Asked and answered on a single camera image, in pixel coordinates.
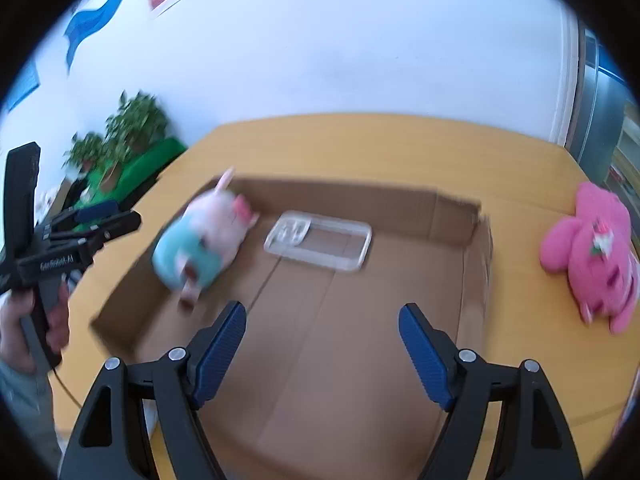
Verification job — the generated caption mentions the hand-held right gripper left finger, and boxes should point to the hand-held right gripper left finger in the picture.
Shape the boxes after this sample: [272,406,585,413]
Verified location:
[65,301,247,480]

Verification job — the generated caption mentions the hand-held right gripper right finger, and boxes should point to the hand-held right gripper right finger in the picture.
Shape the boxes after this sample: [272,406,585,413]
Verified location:
[398,303,583,480]

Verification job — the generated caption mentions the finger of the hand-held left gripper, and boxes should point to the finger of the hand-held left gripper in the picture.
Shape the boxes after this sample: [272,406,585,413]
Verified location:
[47,200,121,233]
[37,210,142,256]

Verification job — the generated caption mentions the brown cardboard box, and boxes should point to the brown cardboard box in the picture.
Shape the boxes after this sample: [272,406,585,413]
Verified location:
[90,174,495,480]

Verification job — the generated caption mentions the pink pig plush teal outfit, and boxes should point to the pink pig plush teal outfit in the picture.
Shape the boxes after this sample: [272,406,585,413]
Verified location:
[151,167,261,311]

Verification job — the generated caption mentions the clear phone case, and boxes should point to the clear phone case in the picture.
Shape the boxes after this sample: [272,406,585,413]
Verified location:
[263,210,373,273]

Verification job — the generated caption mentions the wooden desktop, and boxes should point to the wooden desktop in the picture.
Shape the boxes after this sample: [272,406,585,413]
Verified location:
[50,112,640,461]

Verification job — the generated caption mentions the person's left hand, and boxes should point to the person's left hand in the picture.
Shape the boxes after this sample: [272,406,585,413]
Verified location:
[0,280,71,376]

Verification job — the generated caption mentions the small potted green plant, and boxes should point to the small potted green plant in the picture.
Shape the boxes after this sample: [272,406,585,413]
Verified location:
[64,131,108,173]

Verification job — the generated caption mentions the bright pink plush toy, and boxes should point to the bright pink plush toy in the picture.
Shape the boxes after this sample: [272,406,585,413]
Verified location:
[539,181,640,335]

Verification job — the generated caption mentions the glass partition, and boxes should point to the glass partition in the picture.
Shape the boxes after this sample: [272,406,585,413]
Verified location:
[570,20,640,241]

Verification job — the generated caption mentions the blue banner on glass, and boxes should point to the blue banner on glass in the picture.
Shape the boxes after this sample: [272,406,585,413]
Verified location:
[597,45,631,86]

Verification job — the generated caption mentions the blue wall poster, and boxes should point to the blue wall poster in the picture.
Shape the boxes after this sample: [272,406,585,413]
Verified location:
[5,60,41,111]

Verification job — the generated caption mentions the black cable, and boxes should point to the black cable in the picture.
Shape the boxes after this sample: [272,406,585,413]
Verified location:
[50,367,83,408]

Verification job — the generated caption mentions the blue wave wall decal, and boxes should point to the blue wave wall decal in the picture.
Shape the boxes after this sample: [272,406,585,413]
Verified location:
[64,0,151,73]

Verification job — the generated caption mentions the white door frame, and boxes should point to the white door frame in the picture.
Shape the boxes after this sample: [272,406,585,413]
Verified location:
[550,10,581,148]

